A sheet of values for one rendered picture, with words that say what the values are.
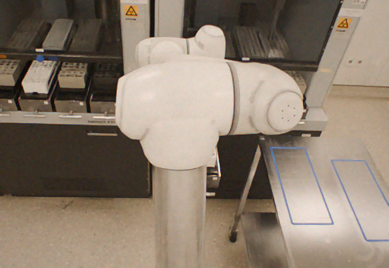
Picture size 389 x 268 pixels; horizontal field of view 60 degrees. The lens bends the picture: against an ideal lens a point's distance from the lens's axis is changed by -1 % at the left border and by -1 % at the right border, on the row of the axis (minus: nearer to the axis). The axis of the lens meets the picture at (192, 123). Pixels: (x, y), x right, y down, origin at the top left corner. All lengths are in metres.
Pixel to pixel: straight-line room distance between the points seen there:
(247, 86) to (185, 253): 0.33
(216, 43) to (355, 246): 0.77
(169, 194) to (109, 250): 1.42
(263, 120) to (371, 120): 2.68
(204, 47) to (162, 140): 0.60
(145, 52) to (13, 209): 1.47
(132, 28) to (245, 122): 0.94
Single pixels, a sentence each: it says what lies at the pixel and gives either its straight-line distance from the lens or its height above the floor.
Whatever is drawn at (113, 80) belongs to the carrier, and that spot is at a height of 0.87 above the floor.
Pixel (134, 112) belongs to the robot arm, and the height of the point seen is 1.43.
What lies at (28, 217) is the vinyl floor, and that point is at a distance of 2.22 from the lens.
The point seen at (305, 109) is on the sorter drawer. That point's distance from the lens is 1.67.
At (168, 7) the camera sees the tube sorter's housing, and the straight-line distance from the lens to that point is 1.39.
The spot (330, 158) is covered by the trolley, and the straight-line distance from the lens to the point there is 1.45.
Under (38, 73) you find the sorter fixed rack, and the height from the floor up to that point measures 0.86.
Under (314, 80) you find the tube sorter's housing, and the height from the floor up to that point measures 0.90.
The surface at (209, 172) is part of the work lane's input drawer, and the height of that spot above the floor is 0.82.
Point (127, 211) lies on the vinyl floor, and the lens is 2.13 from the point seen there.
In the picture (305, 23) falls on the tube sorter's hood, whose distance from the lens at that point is 1.50.
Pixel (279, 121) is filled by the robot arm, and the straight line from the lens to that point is 0.56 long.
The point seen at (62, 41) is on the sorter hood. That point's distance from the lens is 1.51.
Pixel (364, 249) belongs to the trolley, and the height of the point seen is 0.82.
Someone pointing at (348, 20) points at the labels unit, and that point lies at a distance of 1.58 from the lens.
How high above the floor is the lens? 1.79
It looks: 43 degrees down
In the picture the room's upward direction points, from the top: 6 degrees clockwise
